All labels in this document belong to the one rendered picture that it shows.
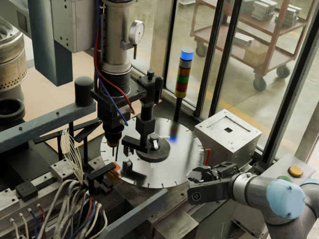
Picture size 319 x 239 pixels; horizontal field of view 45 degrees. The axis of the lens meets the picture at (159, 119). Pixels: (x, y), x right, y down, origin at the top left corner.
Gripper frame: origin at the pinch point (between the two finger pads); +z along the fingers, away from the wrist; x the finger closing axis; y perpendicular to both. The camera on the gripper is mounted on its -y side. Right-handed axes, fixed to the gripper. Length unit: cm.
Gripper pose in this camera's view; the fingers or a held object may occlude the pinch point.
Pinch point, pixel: (188, 177)
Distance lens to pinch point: 109.5
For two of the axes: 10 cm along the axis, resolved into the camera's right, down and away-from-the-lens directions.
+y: 8.3, -2.7, 4.9
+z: -5.1, -0.3, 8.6
